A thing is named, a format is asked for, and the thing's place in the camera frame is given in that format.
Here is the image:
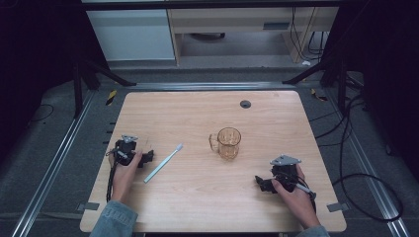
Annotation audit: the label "black metal stand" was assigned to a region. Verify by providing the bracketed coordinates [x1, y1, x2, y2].
[70, 55, 137, 119]
[282, 48, 367, 115]

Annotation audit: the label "person's right hand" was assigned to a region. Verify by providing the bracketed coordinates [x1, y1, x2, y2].
[271, 163, 321, 230]

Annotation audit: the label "clear glass mug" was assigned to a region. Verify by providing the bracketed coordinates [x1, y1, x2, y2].
[208, 126, 242, 161]

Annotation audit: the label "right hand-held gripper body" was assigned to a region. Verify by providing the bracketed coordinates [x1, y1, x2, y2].
[269, 154, 318, 199]

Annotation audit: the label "hanging black desk cables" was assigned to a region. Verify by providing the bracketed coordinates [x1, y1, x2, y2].
[290, 7, 330, 62]

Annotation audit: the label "aluminium floor rail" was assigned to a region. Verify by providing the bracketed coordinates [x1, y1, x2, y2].
[126, 81, 297, 93]
[11, 90, 97, 237]
[324, 88, 411, 237]

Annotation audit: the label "light blue toothbrush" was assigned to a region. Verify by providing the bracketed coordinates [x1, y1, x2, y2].
[143, 142, 184, 185]

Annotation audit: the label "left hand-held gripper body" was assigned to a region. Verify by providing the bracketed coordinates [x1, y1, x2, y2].
[113, 133, 143, 167]

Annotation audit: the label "black floor cable loop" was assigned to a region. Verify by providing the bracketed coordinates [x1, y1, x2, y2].
[310, 70, 405, 222]

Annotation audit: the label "thin black floor cable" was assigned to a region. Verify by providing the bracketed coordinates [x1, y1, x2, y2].
[28, 103, 55, 127]

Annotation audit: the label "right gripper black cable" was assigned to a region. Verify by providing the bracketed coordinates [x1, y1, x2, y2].
[295, 173, 318, 213]

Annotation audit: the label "grey table bracket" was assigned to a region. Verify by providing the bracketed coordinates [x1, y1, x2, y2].
[326, 201, 350, 213]
[76, 201, 101, 212]

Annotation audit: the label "person's left hand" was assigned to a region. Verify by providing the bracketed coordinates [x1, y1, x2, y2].
[108, 150, 144, 202]

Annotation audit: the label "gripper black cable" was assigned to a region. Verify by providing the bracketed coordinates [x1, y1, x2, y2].
[295, 173, 318, 213]
[105, 147, 121, 203]

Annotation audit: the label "yellow black floor tape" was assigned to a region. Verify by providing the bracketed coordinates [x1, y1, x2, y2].
[310, 88, 329, 103]
[105, 89, 119, 107]

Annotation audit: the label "white cabinet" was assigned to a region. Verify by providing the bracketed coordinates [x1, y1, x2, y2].
[85, 8, 176, 62]

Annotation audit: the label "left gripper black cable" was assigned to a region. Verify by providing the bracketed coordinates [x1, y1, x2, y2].
[105, 147, 121, 203]

